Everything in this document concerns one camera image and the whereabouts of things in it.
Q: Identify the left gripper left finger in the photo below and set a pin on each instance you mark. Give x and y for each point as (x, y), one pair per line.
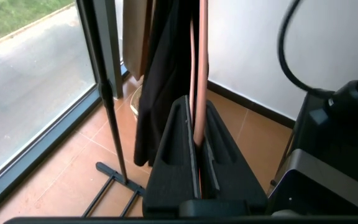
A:
(169, 183)

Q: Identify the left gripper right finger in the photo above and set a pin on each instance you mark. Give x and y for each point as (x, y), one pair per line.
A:
(228, 183)

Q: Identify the pink clothes hanger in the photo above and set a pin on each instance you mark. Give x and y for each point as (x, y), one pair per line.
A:
(202, 77)

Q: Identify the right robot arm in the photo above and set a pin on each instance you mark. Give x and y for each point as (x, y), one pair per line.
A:
(322, 174)

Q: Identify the black clothes rack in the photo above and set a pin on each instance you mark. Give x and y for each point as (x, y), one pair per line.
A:
(106, 93)

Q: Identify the window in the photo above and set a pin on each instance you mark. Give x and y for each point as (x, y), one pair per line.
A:
(110, 46)

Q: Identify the brown curtain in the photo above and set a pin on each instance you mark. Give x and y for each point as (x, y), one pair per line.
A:
(135, 37)

